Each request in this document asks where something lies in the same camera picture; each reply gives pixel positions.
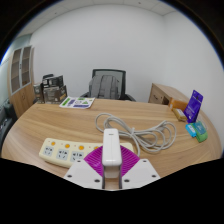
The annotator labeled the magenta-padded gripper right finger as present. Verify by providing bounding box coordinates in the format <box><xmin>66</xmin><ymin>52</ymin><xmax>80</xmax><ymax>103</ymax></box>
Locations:
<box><xmin>118</xmin><ymin>145</ymin><xmax>162</xmax><ymax>190</ymax></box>

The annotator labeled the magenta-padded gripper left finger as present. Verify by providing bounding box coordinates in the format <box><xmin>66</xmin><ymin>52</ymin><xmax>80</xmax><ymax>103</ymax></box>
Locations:
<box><xmin>63</xmin><ymin>146</ymin><xmax>107</xmax><ymax>190</ymax></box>

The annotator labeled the white charger block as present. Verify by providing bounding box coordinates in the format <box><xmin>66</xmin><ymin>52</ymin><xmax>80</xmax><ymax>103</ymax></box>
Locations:
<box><xmin>101</xmin><ymin>128</ymin><xmax>123</xmax><ymax>179</ymax></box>

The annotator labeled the cream power strip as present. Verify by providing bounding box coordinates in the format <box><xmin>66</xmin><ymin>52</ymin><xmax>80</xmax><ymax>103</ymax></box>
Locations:
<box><xmin>38</xmin><ymin>137</ymin><xmax>135</xmax><ymax>169</ymax></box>

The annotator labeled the small blue box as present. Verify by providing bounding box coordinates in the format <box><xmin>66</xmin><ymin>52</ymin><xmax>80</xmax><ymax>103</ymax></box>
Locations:
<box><xmin>185</xmin><ymin>123</ymin><xmax>198</xmax><ymax>138</ymax></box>

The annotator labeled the small yellow labelled box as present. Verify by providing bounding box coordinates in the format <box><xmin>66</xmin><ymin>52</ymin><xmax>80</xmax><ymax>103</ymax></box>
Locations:
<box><xmin>172</xmin><ymin>108</ymin><xmax>188</xmax><ymax>122</ymax></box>

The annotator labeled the green box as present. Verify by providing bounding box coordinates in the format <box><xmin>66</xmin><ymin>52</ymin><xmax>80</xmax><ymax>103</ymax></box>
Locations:
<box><xmin>196</xmin><ymin>131</ymin><xmax>209</xmax><ymax>143</ymax></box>

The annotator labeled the white green purple leaflet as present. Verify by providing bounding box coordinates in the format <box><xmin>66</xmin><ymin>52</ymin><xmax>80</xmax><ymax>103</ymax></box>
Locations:
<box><xmin>59</xmin><ymin>96</ymin><xmax>96</xmax><ymax>110</ymax></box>

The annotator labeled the teal box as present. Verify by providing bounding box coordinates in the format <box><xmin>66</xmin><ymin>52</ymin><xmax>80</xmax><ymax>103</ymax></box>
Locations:
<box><xmin>194</xmin><ymin>120</ymin><xmax>207</xmax><ymax>136</ymax></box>

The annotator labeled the orange box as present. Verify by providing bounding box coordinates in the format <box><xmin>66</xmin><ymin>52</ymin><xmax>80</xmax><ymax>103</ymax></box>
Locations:
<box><xmin>168</xmin><ymin>97</ymin><xmax>189</xmax><ymax>113</ymax></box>

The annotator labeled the low wooden side cabinet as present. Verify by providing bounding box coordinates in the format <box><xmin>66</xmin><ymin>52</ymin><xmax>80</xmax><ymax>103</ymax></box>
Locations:
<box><xmin>148</xmin><ymin>82</ymin><xmax>191</xmax><ymax>106</ymax></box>

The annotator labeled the large dark printed box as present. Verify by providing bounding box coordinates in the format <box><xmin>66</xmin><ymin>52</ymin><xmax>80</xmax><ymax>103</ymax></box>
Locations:
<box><xmin>43</xmin><ymin>85</ymin><xmax>68</xmax><ymax>104</ymax></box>

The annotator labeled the purple standing package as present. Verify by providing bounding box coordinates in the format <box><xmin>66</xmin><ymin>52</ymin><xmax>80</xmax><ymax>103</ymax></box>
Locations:
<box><xmin>183</xmin><ymin>89</ymin><xmax>204</xmax><ymax>124</ymax></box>

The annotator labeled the grey backpack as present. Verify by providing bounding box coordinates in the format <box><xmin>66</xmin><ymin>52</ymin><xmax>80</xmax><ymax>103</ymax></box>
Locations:
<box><xmin>88</xmin><ymin>74</ymin><xmax>120</xmax><ymax>100</ymax></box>

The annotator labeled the small brown cardboard box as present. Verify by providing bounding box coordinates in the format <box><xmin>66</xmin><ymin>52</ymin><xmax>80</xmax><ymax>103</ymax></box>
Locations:
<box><xmin>33</xmin><ymin>83</ymin><xmax>45</xmax><ymax>104</ymax></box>

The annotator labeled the black leather armchair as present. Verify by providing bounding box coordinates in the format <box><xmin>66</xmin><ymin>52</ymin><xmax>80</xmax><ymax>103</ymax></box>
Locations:
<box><xmin>0</xmin><ymin>101</ymin><xmax>18</xmax><ymax>148</ymax></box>

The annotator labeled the wooden glass-door cabinet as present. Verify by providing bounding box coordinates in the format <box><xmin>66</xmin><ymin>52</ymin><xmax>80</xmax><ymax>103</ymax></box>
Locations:
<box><xmin>7</xmin><ymin>45</ymin><xmax>36</xmax><ymax>118</ymax></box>

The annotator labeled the flat dark printed box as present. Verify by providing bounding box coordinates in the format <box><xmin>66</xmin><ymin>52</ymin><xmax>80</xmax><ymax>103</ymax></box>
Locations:
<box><xmin>42</xmin><ymin>75</ymin><xmax>64</xmax><ymax>88</ymax></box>

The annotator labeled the black mesh office chair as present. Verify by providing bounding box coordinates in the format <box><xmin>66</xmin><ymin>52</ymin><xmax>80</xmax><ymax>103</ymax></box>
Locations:
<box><xmin>79</xmin><ymin>68</ymin><xmax>137</xmax><ymax>102</ymax></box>

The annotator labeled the grey coiled power cable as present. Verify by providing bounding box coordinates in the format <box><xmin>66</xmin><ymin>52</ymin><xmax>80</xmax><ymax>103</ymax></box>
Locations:
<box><xmin>94</xmin><ymin>112</ymin><xmax>178</xmax><ymax>154</ymax></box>

